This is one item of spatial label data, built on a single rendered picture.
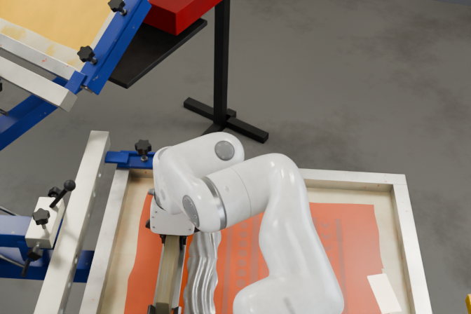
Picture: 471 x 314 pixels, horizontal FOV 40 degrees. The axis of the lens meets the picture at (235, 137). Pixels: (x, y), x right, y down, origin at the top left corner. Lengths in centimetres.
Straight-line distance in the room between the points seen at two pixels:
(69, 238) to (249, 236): 44
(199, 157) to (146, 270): 61
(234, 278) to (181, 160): 61
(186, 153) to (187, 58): 279
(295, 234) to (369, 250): 77
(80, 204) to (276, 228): 81
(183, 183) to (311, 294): 25
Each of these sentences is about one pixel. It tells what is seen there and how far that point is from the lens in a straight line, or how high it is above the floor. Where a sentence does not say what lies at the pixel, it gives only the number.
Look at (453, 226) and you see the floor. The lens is 310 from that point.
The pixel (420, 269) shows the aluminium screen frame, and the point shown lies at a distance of 162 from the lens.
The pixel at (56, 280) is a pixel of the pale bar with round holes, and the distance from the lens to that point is 150.
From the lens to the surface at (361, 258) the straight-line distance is 165.
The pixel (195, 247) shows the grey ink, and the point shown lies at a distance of 162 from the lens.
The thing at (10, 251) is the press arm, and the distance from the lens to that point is 173.
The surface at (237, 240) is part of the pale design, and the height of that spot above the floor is 95.
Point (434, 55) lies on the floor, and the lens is 408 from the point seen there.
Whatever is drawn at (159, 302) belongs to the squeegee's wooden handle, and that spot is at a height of 106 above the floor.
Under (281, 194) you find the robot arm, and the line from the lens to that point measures 92.
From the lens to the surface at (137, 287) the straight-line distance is 157.
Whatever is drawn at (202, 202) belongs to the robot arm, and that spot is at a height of 155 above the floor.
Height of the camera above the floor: 225
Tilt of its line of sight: 43 degrees down
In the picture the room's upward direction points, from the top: 3 degrees clockwise
